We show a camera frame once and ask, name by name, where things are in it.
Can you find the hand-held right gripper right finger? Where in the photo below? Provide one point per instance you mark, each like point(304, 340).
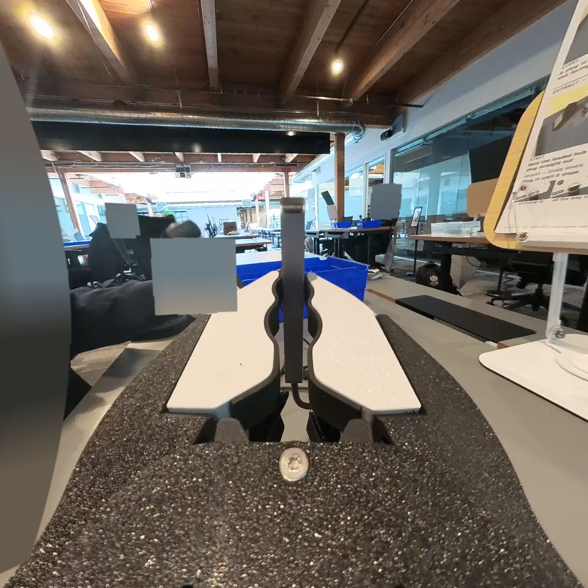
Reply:
point(358, 358)

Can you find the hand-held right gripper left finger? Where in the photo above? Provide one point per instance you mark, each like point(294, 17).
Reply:
point(229, 358)

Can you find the blue plastic bin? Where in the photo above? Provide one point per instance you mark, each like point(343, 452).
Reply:
point(340, 275)

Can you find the grey usb hub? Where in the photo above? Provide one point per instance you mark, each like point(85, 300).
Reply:
point(293, 298)

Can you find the person's left forearm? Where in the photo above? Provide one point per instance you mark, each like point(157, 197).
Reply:
point(115, 312)

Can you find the black overhead beam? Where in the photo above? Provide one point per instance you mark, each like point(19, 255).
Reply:
point(183, 138)

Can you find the black backpack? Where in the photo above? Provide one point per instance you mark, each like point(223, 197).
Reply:
point(429, 275)

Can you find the black desk mat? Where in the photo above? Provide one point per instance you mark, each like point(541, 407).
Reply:
point(464, 317)

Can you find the wooden office desk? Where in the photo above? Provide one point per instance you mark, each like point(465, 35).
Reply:
point(450, 239)

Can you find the sign stand with white base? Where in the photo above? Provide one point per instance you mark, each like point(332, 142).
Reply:
point(519, 367)

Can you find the round ceiling light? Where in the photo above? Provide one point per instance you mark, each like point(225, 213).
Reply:
point(336, 66)
point(41, 25)
point(151, 32)

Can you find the printed instruction sheet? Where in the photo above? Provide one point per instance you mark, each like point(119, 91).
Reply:
point(565, 138)

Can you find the ceiling mounted camera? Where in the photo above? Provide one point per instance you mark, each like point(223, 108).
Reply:
point(183, 171)

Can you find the silver ventilation duct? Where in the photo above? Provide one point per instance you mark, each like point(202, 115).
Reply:
point(183, 120)

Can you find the wooden support post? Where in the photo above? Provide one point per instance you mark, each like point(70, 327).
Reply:
point(340, 174)

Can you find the black wall-mounted unit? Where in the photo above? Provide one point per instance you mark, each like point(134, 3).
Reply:
point(397, 124)

